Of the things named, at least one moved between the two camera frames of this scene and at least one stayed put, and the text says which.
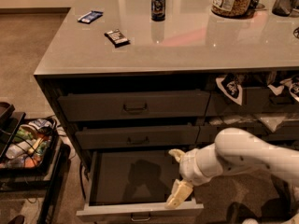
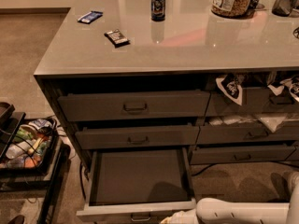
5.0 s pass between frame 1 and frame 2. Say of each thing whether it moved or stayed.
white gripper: moved
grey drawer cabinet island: stayed
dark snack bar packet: stayed
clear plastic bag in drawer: stayed
